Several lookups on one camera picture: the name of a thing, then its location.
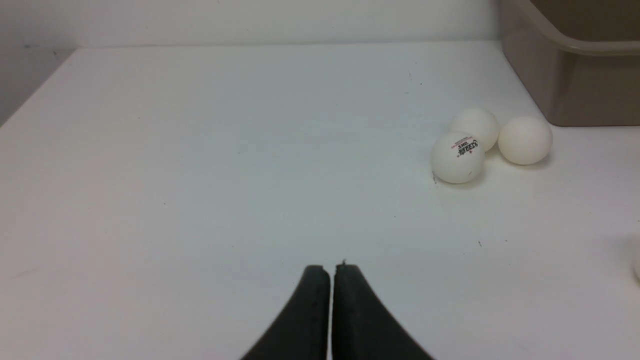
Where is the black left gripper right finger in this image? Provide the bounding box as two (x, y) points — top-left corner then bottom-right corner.
(332, 263), (432, 360)

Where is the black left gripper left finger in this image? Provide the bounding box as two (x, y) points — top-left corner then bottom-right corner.
(242, 265), (331, 360)

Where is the white ping-pong ball with logo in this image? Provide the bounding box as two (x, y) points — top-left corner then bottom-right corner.
(430, 131), (485, 184)

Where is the plain white ping-pong ball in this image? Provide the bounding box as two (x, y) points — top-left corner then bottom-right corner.
(497, 116), (553, 166)
(448, 107), (500, 152)

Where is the white ping-pong ball lone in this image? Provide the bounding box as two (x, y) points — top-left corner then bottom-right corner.
(631, 250), (640, 281)

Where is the tan plastic storage bin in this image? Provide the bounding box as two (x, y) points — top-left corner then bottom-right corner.
(498, 0), (640, 126)

